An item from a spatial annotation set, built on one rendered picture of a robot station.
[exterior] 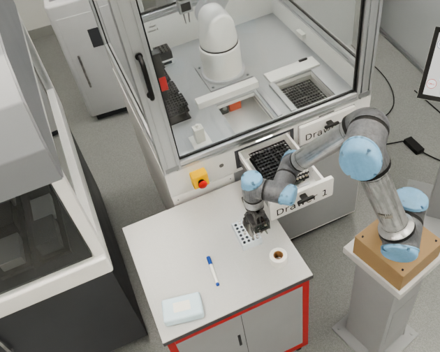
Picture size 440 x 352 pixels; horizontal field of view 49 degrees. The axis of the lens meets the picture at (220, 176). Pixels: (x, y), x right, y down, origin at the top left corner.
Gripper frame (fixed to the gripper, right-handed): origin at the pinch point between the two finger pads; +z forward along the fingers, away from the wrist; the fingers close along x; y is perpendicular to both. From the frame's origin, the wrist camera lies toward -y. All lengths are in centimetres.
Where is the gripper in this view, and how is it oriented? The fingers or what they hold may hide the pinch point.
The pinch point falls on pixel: (255, 231)
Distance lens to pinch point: 196.4
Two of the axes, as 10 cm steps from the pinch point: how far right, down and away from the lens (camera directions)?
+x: 9.3, -3.4, 1.5
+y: 3.5, 6.6, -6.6
